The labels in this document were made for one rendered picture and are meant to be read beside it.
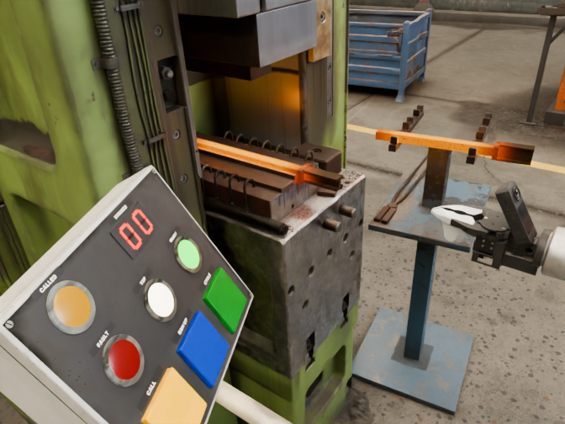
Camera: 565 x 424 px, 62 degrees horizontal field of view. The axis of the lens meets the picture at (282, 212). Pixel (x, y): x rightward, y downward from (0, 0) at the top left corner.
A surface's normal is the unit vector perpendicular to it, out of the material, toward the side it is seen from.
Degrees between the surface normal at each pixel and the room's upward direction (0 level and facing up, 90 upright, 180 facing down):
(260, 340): 42
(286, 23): 90
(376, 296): 0
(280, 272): 90
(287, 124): 90
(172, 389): 60
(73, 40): 90
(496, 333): 0
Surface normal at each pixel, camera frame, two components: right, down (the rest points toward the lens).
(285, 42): 0.81, 0.27
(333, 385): -0.05, -0.85
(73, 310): 0.83, -0.36
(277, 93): -0.59, 0.44
